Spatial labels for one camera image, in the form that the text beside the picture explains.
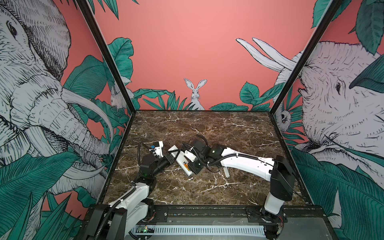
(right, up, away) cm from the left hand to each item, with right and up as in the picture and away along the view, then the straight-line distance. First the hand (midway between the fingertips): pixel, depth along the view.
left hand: (180, 150), depth 79 cm
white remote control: (+1, -5, -1) cm, 5 cm away
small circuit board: (-17, -36, -9) cm, 41 cm away
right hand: (+4, -9, -2) cm, 10 cm away
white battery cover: (+27, -15, +9) cm, 32 cm away
